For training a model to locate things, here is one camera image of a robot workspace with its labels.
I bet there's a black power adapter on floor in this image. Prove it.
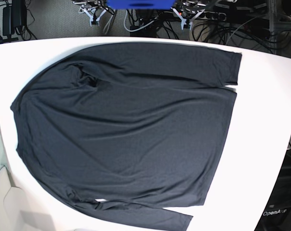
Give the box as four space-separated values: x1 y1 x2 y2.
2 4 16 39

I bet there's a blue box at top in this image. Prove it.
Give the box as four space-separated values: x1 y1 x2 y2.
107 0 176 10

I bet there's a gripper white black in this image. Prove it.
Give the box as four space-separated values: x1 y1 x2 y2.
171 0 205 30
73 0 112 26

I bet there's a dark navy long-sleeve shirt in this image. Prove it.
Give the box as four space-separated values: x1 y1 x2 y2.
11 43 242 231

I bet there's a black OpenArm base box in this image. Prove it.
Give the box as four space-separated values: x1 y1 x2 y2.
255 149 291 231

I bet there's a white cable on floor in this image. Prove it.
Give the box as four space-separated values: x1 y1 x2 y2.
103 9 158 33

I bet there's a black power strip red switch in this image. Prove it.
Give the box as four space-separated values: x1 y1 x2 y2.
172 9 227 22

